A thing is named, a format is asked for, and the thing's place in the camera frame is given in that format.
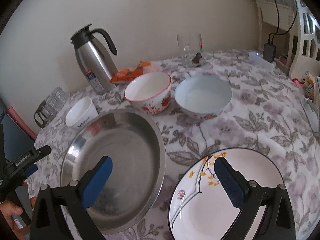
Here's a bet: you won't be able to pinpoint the black power adapter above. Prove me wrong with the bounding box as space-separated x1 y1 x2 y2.
263 42 276 63

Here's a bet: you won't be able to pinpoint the person's left hand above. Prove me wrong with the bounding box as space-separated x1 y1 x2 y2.
1 190 30 239

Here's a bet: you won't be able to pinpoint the dark blue cabinet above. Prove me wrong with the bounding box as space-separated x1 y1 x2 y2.
1 99 35 161

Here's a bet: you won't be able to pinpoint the black cable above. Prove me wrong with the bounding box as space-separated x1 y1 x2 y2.
267 0 299 45

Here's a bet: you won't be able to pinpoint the white Maxwell bowl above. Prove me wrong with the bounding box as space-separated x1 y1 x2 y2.
65 96 98 131

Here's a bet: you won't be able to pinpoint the small drinking glass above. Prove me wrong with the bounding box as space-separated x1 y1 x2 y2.
51 87 69 108

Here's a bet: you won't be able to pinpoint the white power strip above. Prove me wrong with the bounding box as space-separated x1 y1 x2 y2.
248 51 276 72

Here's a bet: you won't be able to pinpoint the white plate yellow flowers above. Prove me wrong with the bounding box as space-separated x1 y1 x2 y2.
168 148 283 239

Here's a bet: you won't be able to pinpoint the glass pot black handle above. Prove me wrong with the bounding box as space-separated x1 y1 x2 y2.
34 100 57 128

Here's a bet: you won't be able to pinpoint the clear glass mug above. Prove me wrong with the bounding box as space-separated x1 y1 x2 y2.
177 33 206 67

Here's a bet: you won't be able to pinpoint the stainless steel plate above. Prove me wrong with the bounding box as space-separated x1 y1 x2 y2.
60 109 165 234

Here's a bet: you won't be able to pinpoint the pale blue floral bowl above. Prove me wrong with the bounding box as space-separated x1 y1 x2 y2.
174 75 233 120

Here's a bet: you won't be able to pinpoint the stainless steel thermos jug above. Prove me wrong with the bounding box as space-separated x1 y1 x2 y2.
71 24 118 95

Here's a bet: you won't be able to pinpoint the strawberry pattern bowl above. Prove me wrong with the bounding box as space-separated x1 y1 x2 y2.
124 72 172 115

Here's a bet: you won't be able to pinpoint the white chair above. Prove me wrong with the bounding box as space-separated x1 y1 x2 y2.
289 0 319 79

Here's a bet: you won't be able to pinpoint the orange snack packet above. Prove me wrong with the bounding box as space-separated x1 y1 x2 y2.
136 61 151 70
110 68 143 83

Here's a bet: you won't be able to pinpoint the floral grey table cloth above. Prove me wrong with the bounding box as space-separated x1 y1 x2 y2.
26 49 320 240

